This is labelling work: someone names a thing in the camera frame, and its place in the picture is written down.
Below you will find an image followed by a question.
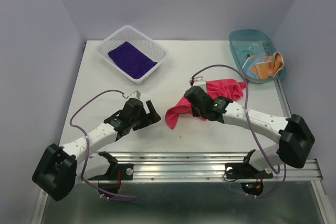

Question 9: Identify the aluminium mounting rail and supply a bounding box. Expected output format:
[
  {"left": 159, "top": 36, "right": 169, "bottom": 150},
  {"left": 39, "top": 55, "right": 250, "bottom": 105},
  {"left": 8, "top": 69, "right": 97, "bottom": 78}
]
[{"left": 43, "top": 150, "right": 325, "bottom": 183}]

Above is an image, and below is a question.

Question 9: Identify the white perforated plastic basket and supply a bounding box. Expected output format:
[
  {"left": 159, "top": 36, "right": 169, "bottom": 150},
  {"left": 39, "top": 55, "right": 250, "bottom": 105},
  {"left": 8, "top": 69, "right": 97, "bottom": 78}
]
[{"left": 95, "top": 25, "right": 169, "bottom": 85}]

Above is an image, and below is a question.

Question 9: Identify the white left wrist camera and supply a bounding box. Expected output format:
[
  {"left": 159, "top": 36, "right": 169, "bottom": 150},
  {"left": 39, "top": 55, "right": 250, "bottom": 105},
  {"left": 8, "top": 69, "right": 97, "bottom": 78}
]
[{"left": 128, "top": 90, "right": 141, "bottom": 100}]

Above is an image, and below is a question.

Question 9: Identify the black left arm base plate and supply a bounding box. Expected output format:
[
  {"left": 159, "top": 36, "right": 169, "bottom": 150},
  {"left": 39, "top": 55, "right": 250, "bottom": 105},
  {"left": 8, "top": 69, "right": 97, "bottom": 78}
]
[{"left": 88, "top": 163, "right": 134, "bottom": 181}]

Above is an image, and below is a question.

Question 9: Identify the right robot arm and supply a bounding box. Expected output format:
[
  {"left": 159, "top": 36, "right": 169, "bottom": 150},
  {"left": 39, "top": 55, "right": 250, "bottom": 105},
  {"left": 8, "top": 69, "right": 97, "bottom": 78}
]
[{"left": 184, "top": 86, "right": 315, "bottom": 180}]

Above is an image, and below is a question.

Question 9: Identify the teal translucent plastic tub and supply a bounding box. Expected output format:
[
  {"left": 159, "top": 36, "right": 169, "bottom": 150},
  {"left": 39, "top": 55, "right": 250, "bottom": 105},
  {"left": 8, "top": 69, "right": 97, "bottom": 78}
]
[{"left": 229, "top": 29, "right": 286, "bottom": 84}]

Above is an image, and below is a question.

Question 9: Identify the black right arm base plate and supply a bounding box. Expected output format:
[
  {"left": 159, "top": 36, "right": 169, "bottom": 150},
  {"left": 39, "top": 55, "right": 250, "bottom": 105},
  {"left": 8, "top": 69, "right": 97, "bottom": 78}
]
[{"left": 224, "top": 163, "right": 273, "bottom": 180}]

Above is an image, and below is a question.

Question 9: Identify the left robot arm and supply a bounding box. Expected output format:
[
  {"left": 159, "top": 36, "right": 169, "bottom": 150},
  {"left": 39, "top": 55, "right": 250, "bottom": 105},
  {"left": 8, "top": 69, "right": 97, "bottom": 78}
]
[{"left": 32, "top": 98, "right": 161, "bottom": 201}]

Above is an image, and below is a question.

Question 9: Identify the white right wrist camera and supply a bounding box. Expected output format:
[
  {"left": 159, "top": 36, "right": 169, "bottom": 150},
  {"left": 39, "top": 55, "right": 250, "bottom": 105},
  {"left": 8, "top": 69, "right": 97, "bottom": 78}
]
[{"left": 190, "top": 77, "right": 207, "bottom": 92}]

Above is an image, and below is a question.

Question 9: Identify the pink towel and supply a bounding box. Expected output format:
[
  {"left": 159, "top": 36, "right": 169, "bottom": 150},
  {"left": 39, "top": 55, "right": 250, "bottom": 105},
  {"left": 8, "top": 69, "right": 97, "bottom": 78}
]
[{"left": 165, "top": 79, "right": 246, "bottom": 130}]

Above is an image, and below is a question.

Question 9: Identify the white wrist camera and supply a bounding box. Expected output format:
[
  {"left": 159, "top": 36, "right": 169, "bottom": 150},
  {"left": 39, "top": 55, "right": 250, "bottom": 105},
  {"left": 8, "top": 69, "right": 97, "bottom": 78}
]
[
  {"left": 190, "top": 77, "right": 207, "bottom": 92},
  {"left": 128, "top": 90, "right": 141, "bottom": 100}
]

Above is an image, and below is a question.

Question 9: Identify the purple towel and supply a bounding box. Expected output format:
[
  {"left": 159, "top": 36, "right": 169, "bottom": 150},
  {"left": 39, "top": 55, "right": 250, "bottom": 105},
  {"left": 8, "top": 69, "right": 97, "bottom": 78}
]
[{"left": 108, "top": 42, "right": 157, "bottom": 79}]

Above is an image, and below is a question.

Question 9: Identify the orange patterned towel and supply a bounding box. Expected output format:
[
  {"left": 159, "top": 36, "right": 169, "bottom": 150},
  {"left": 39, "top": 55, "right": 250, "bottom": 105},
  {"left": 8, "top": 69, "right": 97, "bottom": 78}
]
[{"left": 243, "top": 52, "right": 284, "bottom": 79}]

